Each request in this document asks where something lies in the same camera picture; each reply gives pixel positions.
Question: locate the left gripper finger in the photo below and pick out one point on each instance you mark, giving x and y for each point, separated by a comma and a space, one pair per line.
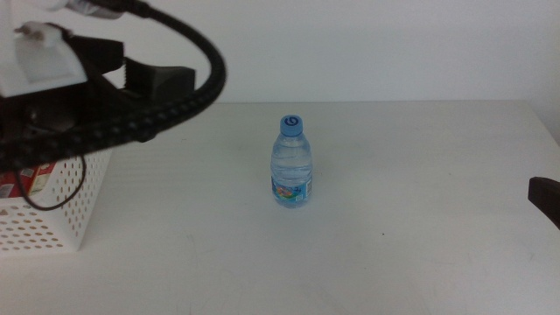
96, 52
162, 83

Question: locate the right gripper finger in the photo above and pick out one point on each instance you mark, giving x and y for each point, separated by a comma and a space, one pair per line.
547, 197

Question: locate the yellow tea bottle green label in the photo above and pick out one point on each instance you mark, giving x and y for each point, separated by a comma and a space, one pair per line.
41, 179

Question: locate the clear water bottle blue cap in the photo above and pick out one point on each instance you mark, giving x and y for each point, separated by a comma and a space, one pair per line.
291, 166

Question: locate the white perforated plastic basket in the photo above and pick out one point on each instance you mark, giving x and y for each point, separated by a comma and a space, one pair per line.
44, 227

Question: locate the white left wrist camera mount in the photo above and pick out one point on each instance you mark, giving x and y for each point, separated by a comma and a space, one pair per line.
39, 65

